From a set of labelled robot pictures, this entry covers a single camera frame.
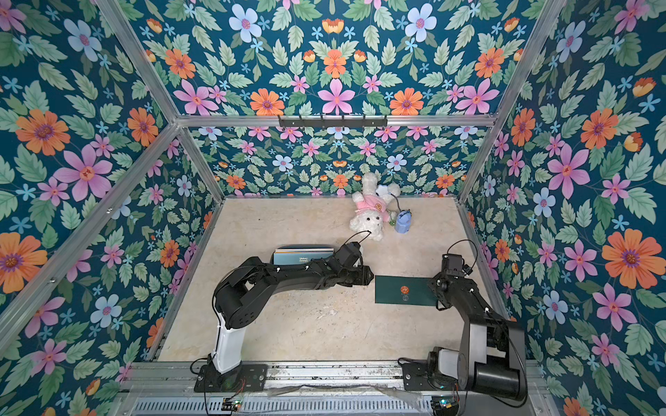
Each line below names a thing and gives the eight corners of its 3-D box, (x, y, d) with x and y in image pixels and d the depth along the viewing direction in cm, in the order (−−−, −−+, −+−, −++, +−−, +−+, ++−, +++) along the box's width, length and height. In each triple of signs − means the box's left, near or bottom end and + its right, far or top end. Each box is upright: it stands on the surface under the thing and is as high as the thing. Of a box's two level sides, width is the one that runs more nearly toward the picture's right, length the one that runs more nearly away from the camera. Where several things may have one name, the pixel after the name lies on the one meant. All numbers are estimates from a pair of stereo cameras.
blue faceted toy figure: (396, 233, 109) (399, 220, 102) (394, 222, 113) (397, 208, 106) (409, 233, 109) (412, 220, 102) (407, 222, 112) (410, 208, 106)
